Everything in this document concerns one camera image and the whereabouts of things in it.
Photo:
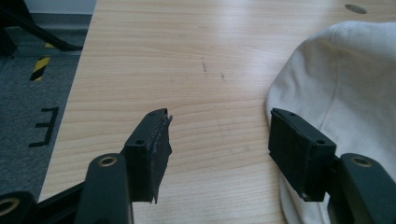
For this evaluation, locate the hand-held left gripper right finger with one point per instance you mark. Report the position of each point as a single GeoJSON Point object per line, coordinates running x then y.
{"type": "Point", "coordinates": [299, 155]}

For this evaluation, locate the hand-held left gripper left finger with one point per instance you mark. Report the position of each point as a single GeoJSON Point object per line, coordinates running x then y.
{"type": "Point", "coordinates": [146, 161]}

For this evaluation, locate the white cloth cap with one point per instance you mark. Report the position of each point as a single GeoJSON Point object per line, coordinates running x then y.
{"type": "Point", "coordinates": [342, 87]}

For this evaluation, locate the black floor tape mark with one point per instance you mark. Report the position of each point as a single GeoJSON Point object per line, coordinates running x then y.
{"type": "Point", "coordinates": [46, 126]}

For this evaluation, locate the yellow black floor tape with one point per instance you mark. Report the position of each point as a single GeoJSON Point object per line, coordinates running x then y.
{"type": "Point", "coordinates": [40, 67]}

